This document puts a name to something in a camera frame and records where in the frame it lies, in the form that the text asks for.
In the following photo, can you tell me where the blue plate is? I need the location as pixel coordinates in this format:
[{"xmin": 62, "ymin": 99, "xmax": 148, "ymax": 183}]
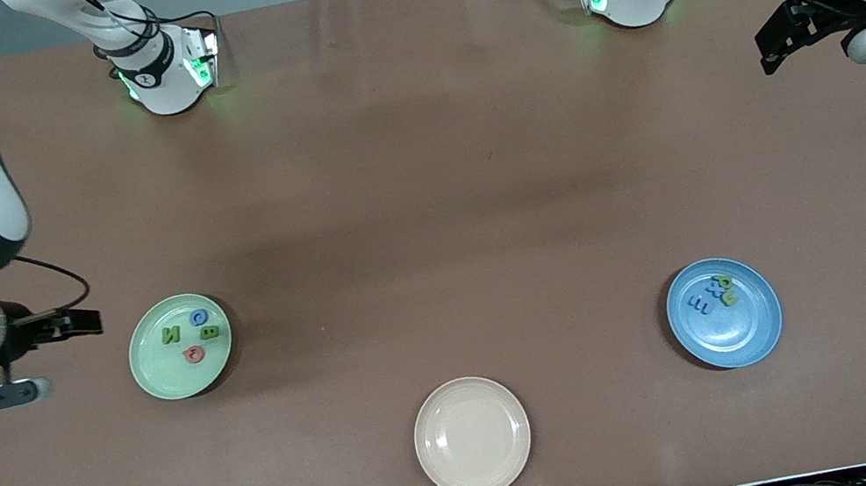
[{"xmin": 658, "ymin": 247, "xmax": 791, "ymax": 380}]

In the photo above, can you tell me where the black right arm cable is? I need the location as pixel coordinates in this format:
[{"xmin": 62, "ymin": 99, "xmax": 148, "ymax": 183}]
[{"xmin": 8, "ymin": 242, "xmax": 97, "ymax": 324}]

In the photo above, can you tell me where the beige plate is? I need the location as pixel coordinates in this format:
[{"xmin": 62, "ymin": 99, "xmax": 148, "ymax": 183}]
[{"xmin": 404, "ymin": 367, "xmax": 541, "ymax": 486}]

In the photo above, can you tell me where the light green plate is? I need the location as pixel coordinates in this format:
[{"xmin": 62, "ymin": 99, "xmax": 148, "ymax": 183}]
[{"xmin": 118, "ymin": 286, "xmax": 243, "ymax": 408}]

